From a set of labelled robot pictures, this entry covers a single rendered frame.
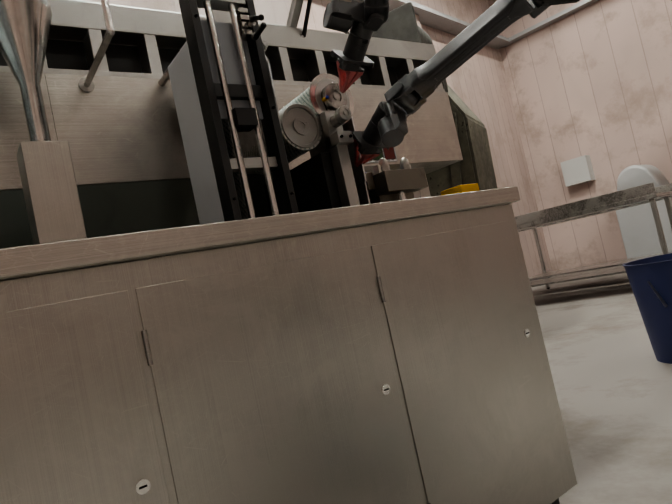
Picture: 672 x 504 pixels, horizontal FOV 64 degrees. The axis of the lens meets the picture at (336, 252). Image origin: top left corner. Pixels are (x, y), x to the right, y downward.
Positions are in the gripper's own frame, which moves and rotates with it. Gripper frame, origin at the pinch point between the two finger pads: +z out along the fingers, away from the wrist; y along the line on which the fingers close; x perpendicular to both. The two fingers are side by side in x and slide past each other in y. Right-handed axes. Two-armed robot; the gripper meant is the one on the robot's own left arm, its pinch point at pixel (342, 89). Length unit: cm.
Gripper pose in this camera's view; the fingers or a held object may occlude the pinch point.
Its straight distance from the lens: 150.0
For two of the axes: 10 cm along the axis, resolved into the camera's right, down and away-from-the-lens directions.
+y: 8.0, -1.4, 5.9
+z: -2.9, 7.6, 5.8
